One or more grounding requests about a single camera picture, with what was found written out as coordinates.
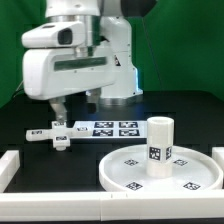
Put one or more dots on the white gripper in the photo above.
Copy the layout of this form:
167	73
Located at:
51	73

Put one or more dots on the white cross-shaped table base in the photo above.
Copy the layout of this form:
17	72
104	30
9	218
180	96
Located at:
59	134

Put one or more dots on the white round table top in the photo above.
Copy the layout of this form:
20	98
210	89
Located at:
125	170

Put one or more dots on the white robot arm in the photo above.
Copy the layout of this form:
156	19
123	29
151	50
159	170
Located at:
85	46

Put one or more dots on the white marker sheet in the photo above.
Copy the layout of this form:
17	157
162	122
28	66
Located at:
114	129

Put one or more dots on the white left fence block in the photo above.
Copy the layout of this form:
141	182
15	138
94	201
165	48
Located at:
9	165

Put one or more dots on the white front fence bar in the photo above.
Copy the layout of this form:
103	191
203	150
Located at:
106	206

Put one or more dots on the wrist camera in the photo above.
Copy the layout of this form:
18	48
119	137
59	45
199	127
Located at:
55	35

